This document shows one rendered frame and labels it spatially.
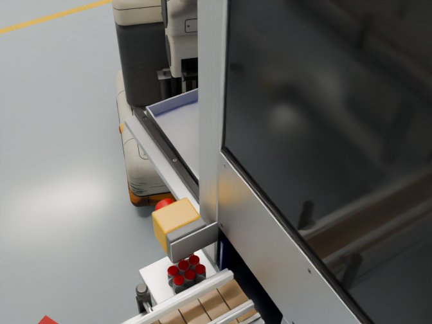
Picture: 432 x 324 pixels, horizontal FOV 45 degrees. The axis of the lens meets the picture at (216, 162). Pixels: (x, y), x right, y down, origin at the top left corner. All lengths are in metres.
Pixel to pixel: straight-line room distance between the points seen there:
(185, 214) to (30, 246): 1.36
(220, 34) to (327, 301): 0.35
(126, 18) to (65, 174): 0.81
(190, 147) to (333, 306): 0.65
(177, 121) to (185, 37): 0.47
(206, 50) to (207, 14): 0.06
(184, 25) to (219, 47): 1.02
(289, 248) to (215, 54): 0.27
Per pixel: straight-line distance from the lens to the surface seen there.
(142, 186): 2.04
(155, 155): 1.21
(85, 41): 3.13
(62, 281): 2.08
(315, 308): 0.72
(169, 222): 0.90
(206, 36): 0.68
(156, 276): 1.02
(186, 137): 1.24
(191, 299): 0.90
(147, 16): 1.93
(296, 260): 0.70
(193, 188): 1.11
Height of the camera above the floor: 1.77
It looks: 48 degrees down
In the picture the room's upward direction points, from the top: 2 degrees clockwise
